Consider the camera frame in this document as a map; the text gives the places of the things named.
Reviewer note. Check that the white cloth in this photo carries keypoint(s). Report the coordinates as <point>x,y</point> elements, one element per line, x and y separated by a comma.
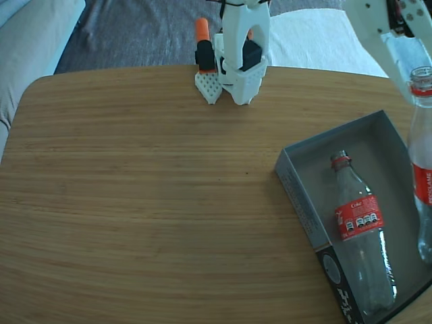
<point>310,40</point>

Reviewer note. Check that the clear bottle Coca-Cola logo label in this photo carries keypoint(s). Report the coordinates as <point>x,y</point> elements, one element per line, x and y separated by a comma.
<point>422,182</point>

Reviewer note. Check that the orange black clamp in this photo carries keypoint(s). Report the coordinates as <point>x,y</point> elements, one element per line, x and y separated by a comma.
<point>201,27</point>

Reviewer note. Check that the grey cardboard box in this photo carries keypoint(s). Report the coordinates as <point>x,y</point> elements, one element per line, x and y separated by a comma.
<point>310,162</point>

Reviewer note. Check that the clear bottle Coke nutrition label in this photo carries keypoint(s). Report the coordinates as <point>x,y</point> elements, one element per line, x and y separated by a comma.
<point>361,219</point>

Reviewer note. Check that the dark grey rug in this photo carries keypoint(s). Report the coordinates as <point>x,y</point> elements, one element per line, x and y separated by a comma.
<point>135,33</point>

